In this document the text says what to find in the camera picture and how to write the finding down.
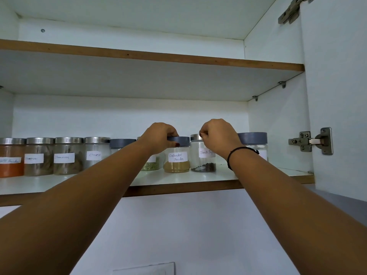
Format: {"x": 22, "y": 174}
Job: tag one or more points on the person's right fingers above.
{"x": 205, "y": 131}

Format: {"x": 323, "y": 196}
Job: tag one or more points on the black wrist band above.
{"x": 231, "y": 155}

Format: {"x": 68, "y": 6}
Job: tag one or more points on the white cabinet door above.
{"x": 338, "y": 83}

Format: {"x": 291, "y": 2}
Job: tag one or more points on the black peppercorn jar steel lid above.
{"x": 200, "y": 160}

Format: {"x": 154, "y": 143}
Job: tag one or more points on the person's left hand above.
{"x": 154, "y": 136}

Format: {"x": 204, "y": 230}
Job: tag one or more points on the white shelf board wooden edge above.
{"x": 143, "y": 77}
{"x": 177, "y": 181}

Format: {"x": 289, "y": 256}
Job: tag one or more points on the person's left fingers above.
{"x": 172, "y": 131}

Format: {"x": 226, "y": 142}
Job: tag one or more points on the white cabinet body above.
{"x": 275, "y": 117}

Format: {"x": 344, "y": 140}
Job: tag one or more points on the row of labelled spice jars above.
{"x": 67, "y": 157}

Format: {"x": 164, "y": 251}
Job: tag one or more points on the person's right hand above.
{"x": 220, "y": 137}

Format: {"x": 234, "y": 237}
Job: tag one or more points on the metal cabinet door hinge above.
{"x": 290, "y": 12}
{"x": 311, "y": 141}

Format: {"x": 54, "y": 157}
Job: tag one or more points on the person's left forearm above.
{"x": 71, "y": 209}

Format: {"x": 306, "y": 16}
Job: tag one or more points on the yellow powder jar grey lid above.
{"x": 177, "y": 161}

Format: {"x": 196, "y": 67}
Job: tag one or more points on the person's right forearm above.
{"x": 286, "y": 209}

